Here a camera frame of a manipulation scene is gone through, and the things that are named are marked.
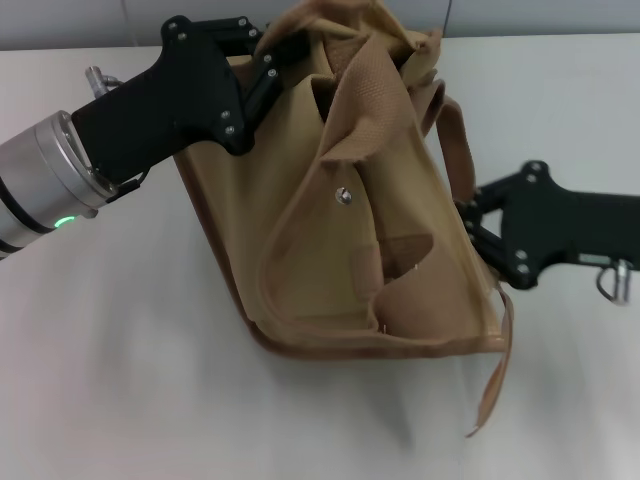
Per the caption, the right gripper silver cable connector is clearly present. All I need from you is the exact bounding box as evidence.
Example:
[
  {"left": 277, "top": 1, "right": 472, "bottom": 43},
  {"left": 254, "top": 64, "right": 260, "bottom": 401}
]
[{"left": 594, "top": 259, "right": 634, "bottom": 306}]

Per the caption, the khaki canvas food bag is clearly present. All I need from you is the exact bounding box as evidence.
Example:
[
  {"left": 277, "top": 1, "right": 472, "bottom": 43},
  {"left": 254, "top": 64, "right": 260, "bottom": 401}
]
[{"left": 172, "top": 0, "right": 516, "bottom": 439}]

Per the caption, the gripper silver cable connector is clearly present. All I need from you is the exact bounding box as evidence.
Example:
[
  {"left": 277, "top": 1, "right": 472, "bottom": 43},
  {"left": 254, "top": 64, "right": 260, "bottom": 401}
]
[
  {"left": 83, "top": 64, "right": 126, "bottom": 99},
  {"left": 594, "top": 259, "right": 634, "bottom": 306}
]

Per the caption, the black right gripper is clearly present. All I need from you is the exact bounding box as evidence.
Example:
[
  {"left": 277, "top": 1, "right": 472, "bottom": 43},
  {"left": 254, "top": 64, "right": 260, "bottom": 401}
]
[{"left": 452, "top": 159, "right": 640, "bottom": 291}]

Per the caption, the left gripper silver cable connector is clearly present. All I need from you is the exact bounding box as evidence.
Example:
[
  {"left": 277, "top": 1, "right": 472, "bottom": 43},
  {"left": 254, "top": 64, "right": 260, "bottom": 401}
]
[{"left": 83, "top": 64, "right": 126, "bottom": 99}]

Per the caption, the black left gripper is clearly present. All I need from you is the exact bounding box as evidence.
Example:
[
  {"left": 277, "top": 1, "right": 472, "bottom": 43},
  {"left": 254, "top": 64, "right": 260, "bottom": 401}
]
[{"left": 69, "top": 14, "right": 312, "bottom": 189}]

